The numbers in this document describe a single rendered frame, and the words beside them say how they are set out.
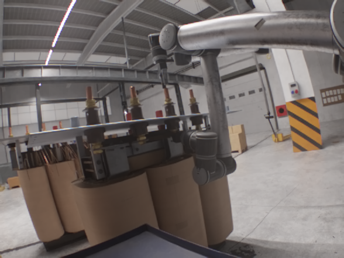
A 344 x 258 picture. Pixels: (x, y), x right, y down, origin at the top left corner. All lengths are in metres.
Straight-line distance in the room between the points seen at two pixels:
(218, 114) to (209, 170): 0.31
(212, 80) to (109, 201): 0.84
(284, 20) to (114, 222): 1.10
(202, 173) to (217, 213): 0.79
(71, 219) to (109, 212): 1.72
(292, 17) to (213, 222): 1.53
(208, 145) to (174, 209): 0.54
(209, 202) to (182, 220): 0.38
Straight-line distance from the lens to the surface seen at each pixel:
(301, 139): 5.86
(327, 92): 14.01
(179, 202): 1.26
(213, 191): 1.59
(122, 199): 0.99
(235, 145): 7.37
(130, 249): 0.75
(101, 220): 1.02
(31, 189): 2.52
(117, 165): 1.00
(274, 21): 0.66
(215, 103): 1.05
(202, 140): 0.90
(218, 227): 1.74
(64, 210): 2.65
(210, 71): 1.09
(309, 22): 0.62
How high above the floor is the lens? 1.27
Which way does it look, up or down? 1 degrees up
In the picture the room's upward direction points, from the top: 11 degrees counter-clockwise
